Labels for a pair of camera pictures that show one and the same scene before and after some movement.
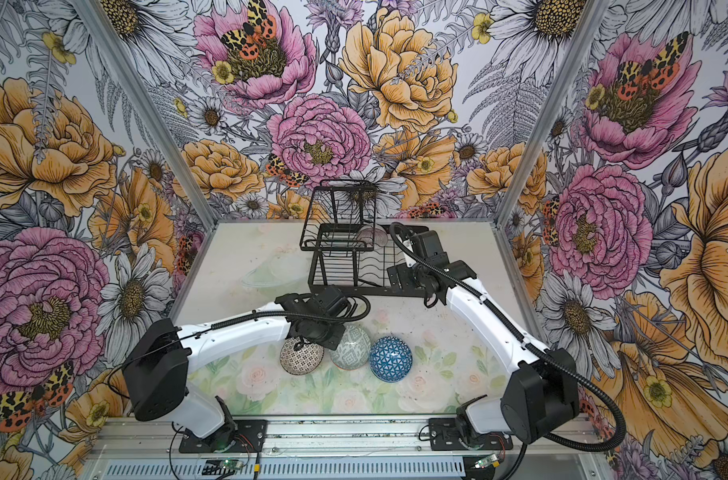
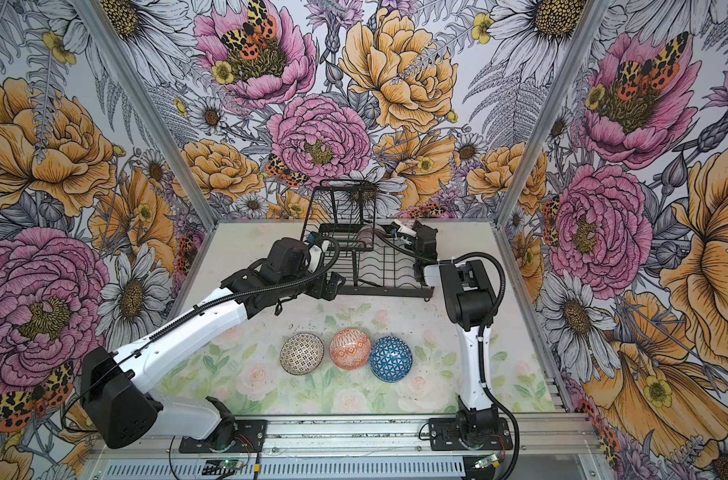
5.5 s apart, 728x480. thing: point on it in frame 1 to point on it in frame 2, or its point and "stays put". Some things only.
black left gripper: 332,341 to 331,287
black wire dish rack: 349,250 stays put
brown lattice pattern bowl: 303,361 stays put
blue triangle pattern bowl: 390,359 stays put
